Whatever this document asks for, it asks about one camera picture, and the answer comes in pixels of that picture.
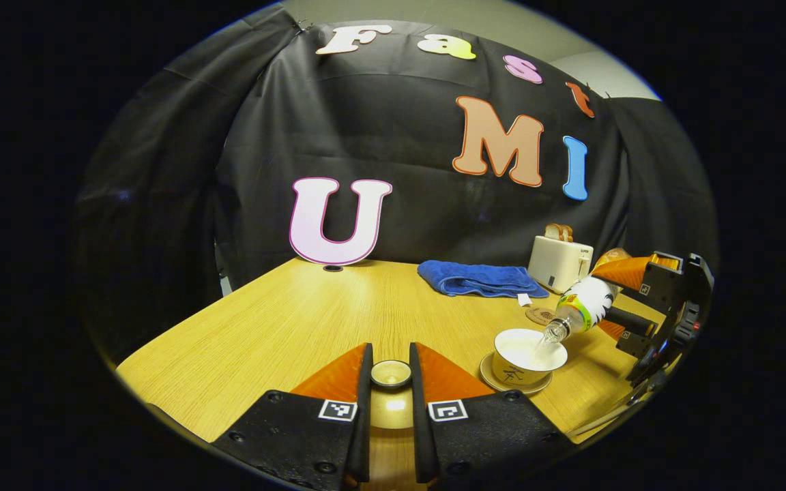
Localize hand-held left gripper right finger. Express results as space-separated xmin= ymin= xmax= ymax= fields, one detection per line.
xmin=408 ymin=341 xmax=575 ymax=486

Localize blue folded towel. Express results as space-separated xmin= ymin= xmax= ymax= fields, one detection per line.
xmin=418 ymin=260 xmax=550 ymax=309

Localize white toaster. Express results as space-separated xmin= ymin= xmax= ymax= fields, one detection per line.
xmin=527 ymin=235 xmax=595 ymax=295

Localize white teacup lid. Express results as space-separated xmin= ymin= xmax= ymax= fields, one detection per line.
xmin=366 ymin=359 xmax=422 ymax=431

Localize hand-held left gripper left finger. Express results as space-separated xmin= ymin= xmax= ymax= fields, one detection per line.
xmin=212 ymin=342 xmax=375 ymax=491

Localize white teacup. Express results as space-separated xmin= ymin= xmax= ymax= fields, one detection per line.
xmin=491 ymin=329 xmax=569 ymax=388

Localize clear water bottle white label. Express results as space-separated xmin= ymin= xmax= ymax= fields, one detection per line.
xmin=543 ymin=248 xmax=633 ymax=344

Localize black backdrop cloth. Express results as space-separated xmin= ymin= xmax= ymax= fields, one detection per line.
xmin=76 ymin=5 xmax=718 ymax=355

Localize white saucer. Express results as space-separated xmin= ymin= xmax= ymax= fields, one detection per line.
xmin=480 ymin=351 xmax=553 ymax=396

